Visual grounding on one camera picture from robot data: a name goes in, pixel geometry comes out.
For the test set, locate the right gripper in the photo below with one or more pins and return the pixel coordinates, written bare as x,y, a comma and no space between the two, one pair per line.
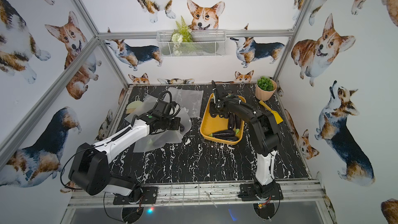
211,110

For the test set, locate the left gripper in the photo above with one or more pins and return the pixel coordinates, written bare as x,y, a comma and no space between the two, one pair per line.
175,124

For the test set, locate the frosted zip-top bag front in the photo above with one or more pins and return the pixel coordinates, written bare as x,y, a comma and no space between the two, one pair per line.
153,142

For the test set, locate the frosted zip-top bag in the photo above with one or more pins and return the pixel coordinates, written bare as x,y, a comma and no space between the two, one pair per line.
148,104
191,100
153,142

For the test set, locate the yellow plastic tray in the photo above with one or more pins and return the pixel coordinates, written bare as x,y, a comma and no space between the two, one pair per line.
211,125

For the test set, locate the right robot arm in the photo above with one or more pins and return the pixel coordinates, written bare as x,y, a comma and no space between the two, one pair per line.
263,129

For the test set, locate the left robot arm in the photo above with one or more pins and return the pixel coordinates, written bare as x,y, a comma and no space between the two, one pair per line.
90,168

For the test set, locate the purple eggplant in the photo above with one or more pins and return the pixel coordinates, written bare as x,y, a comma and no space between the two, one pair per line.
238,122
231,122
231,138
223,134

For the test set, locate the frosted zip-top bag left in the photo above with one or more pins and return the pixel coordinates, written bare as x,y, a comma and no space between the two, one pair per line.
148,104

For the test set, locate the frosted zip-top bag rear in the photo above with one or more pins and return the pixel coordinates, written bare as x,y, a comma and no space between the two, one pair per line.
191,100

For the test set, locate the pink pot green plant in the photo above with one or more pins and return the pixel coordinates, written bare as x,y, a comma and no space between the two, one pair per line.
265,88

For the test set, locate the yellow plastic scoop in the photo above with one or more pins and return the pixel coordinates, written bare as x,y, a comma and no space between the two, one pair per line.
276,115

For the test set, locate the artificial fern and flower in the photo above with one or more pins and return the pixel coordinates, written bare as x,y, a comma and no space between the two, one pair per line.
182,40

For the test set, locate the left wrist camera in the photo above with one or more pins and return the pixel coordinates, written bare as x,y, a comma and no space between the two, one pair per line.
163,108

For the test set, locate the white wire wall basket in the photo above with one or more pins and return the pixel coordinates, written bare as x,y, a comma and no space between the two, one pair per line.
195,44

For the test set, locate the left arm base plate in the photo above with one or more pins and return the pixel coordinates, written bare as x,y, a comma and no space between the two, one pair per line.
140,195

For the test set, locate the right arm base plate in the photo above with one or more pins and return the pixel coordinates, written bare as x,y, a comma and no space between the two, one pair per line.
257,192

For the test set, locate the aluminium frame post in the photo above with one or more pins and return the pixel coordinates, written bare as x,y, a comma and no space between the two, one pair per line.
22,130

